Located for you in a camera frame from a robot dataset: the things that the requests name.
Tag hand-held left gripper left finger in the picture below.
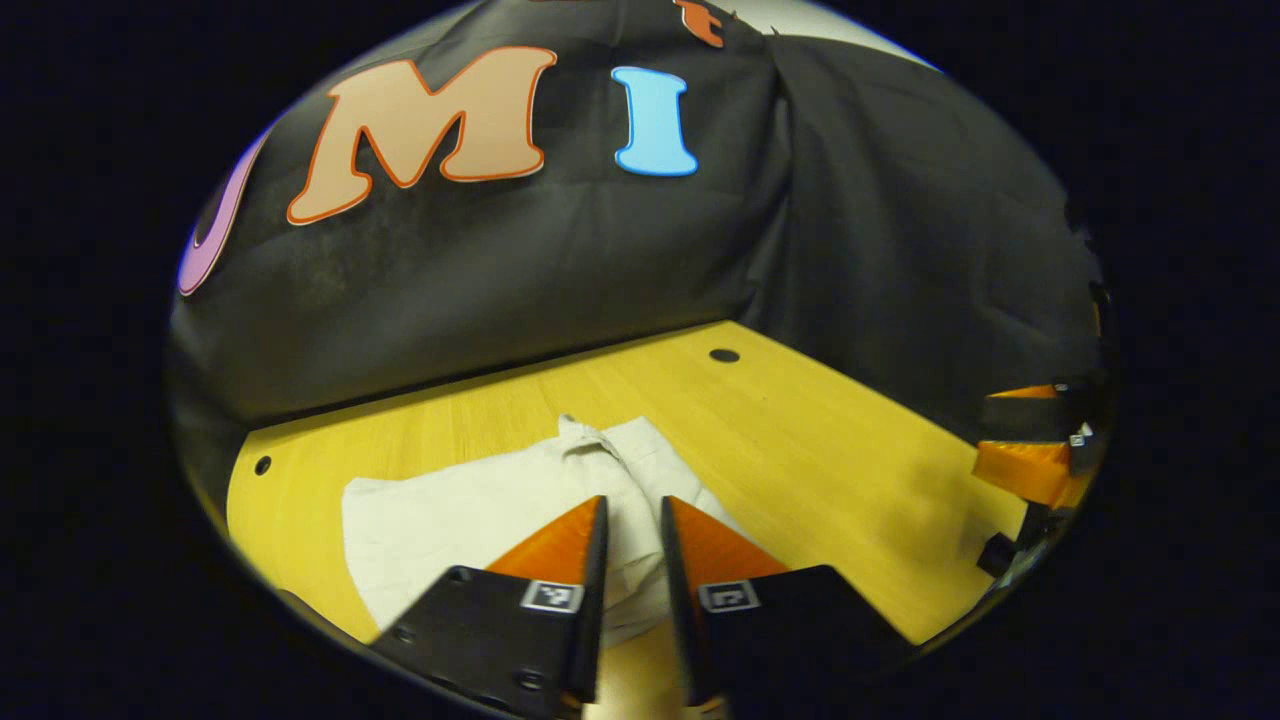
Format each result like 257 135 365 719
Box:
370 495 609 720

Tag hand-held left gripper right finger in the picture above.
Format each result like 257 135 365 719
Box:
660 495 916 706

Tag white jeans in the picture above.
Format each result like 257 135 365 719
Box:
342 414 746 646

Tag black backdrop cloth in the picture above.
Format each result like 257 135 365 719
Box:
165 0 1111 501

